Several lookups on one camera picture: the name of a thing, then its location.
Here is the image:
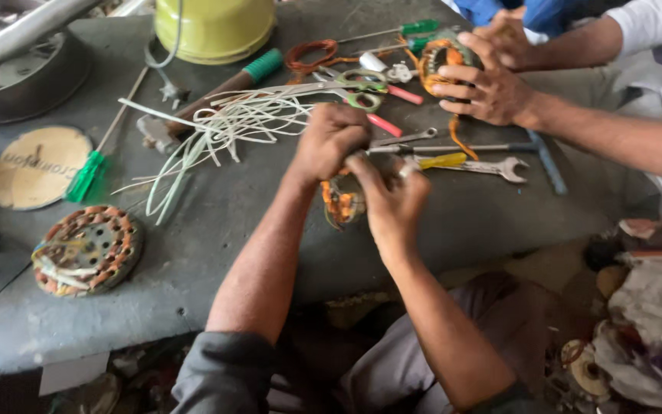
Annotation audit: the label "coil of copper wire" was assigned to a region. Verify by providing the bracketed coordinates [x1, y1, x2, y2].
[283, 39, 362, 85]

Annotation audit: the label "white paper sheet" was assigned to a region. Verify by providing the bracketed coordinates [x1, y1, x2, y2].
[38, 351, 111, 397]

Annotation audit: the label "yellow-green round container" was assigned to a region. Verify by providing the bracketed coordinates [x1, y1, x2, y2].
[153, 0, 278, 66]

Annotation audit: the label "grey cable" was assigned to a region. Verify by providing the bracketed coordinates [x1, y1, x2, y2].
[144, 0, 186, 70]

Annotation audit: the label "person's grey trousers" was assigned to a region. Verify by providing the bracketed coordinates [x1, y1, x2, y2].
[268, 271, 562, 414]

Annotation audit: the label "flat copper-wound fan stator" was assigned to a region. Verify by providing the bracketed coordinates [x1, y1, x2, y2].
[31, 205, 146, 299]

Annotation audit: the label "metal fan motor housing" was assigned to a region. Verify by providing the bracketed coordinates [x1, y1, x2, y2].
[0, 0, 94, 125]

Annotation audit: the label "small white plastic piece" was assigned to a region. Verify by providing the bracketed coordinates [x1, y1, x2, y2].
[387, 62, 414, 85]

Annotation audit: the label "person's grey shirt sleeve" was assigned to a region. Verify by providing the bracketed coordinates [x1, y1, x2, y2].
[170, 330, 279, 414]

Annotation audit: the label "green-handled scissors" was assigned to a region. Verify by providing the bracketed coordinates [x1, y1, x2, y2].
[210, 68, 390, 113]

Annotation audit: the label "silver metal tube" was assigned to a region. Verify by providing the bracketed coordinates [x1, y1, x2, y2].
[0, 0, 101, 64]

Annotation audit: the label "bundle of white sleeve strips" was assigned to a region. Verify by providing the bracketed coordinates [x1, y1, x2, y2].
[111, 86, 316, 226]

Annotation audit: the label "small steel ring spanner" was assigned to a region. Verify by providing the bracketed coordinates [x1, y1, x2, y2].
[368, 128, 439, 150]

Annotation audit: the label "small grey metal piece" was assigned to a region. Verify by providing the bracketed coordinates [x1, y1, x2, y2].
[159, 80, 192, 110]

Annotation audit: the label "short green-handled screwdriver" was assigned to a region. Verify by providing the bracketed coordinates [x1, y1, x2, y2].
[354, 34, 439, 56]

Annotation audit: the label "blue metal tool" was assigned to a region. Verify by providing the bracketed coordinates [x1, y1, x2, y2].
[526, 129, 569, 197]

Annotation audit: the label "yellow-handled tool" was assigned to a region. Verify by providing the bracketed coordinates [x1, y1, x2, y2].
[417, 152, 469, 171]

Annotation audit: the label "steel open-end wrench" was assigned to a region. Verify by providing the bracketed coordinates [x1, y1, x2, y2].
[411, 155, 531, 185]

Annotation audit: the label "thin green-handled screwdriver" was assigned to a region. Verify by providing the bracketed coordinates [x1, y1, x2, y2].
[337, 19, 441, 44]

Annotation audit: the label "pink-handled pliers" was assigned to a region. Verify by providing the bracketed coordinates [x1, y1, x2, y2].
[313, 65, 425, 139]

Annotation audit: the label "round cardboard disc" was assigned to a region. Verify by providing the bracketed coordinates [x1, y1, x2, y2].
[0, 125, 94, 211]

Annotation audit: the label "orange-wound stator with sleeves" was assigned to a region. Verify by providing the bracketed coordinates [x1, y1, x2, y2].
[403, 28, 485, 162]

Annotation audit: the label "blue cloth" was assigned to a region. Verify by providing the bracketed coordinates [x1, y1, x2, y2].
[452, 0, 574, 36]

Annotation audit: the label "long dark-handled screwdriver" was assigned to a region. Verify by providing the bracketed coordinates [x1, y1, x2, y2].
[365, 141, 540, 155]

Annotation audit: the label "hammer with green grip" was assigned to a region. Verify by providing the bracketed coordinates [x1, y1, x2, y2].
[136, 48, 284, 156]

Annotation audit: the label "large green-handled screwdriver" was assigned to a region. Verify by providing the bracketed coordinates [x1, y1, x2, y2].
[64, 65, 151, 204]

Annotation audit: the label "heap of scrap parts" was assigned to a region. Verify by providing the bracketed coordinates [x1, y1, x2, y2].
[548, 217, 662, 414]

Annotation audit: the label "person's right hand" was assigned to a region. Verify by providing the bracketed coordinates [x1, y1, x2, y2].
[345, 153, 433, 261]

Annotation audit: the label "small orange-wound motor stator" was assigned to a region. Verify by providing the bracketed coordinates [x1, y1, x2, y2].
[320, 167, 370, 229]

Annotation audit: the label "person's left hand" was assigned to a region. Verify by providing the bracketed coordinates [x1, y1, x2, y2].
[288, 103, 373, 185]

